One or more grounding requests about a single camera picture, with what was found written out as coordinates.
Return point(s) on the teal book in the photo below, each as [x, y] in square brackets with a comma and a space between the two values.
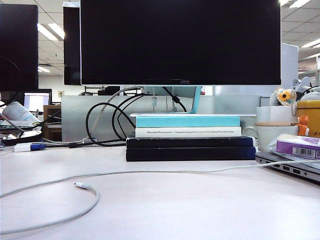
[187, 122]

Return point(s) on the white book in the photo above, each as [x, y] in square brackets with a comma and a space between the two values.
[187, 132]

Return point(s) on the thin black box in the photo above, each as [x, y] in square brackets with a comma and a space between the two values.
[187, 142]

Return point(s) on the thick black box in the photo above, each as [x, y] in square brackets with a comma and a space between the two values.
[187, 154]

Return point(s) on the grey desk partition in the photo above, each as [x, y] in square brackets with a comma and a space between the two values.
[225, 105]

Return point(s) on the black AOC monitor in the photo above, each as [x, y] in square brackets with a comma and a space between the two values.
[175, 42]

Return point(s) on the brown wooden cabinet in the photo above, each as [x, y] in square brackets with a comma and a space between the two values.
[49, 113]

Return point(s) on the narrow black monitor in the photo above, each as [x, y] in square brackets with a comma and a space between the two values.
[72, 50]

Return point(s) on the white plastic container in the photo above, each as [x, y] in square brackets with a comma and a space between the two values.
[272, 114]

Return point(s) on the wooden mug lid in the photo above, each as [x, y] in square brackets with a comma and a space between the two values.
[275, 123]

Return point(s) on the white mug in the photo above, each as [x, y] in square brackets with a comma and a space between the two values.
[275, 138]

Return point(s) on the blue VGA plug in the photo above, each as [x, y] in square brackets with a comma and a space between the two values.
[38, 146]

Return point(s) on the lit background monitor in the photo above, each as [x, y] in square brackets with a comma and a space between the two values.
[36, 100]

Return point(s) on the sunflower plush toy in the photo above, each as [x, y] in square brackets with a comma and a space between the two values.
[283, 96]

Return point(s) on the ceiling light panel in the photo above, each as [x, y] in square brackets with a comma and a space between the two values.
[51, 31]
[44, 69]

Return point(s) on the purple barcode box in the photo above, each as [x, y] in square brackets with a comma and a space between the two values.
[285, 148]

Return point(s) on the black round lamp base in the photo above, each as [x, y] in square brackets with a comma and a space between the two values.
[31, 139]

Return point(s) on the grey laptop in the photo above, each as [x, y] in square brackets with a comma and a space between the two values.
[287, 166]

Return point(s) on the white adapter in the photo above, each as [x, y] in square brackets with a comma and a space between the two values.
[22, 147]

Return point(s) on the white partition board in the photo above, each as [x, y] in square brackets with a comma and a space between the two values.
[290, 65]

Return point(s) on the white bottle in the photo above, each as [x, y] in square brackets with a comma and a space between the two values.
[18, 111]

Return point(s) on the orange fox figurine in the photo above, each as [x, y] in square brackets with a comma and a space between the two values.
[303, 125]

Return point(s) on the printed paper stack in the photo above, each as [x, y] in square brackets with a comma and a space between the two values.
[15, 125]

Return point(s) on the white desk figure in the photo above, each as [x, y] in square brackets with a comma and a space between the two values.
[306, 83]

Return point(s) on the yellow tin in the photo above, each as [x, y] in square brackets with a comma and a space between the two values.
[311, 110]

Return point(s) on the large black monitor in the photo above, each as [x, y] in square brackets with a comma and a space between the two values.
[17, 45]

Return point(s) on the beige wall socket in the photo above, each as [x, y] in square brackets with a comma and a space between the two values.
[61, 94]

